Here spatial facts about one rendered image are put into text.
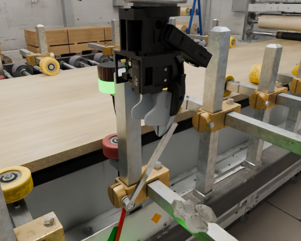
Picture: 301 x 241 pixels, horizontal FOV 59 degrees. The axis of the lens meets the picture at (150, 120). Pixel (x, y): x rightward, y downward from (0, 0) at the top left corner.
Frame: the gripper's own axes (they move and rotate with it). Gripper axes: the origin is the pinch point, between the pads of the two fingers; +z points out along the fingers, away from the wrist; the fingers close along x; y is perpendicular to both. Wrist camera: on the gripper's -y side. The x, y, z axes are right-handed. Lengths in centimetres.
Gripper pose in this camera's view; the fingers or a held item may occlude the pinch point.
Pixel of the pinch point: (162, 127)
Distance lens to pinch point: 47.1
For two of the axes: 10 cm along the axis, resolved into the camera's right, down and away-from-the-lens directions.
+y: -7.8, 2.5, -5.7
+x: 6.2, 3.3, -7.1
